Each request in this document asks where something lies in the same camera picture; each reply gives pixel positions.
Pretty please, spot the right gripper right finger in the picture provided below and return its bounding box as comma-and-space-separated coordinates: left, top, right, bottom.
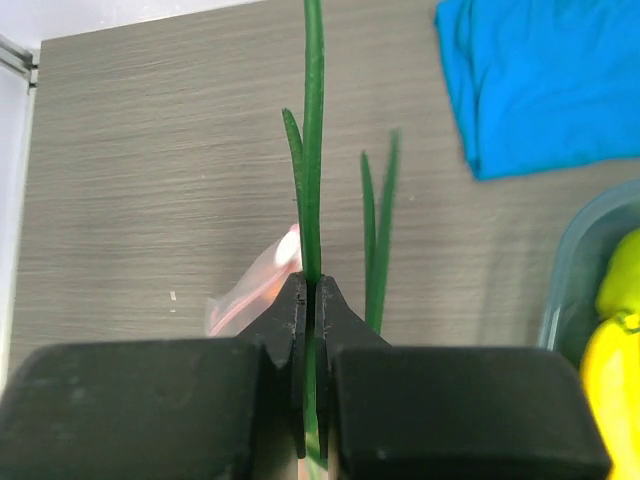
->
314, 276, 611, 479

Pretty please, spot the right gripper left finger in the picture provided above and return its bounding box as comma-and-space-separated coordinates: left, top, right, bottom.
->
1, 274, 307, 479

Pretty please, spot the clear polka dot zip bag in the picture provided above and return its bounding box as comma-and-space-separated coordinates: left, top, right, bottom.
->
205, 223, 302, 337

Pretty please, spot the yellow banana bunch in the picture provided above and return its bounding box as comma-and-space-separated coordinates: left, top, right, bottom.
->
580, 313, 639, 479

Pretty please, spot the green spring onion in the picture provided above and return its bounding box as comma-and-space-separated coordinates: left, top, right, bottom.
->
282, 1, 401, 479

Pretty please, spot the teal plastic bin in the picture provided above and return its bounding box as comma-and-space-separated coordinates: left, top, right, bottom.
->
537, 180, 639, 368

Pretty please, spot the green pear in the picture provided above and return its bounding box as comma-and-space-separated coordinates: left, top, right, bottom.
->
595, 229, 639, 319

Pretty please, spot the blue folded cloth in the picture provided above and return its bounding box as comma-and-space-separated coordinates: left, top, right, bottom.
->
434, 1, 639, 180

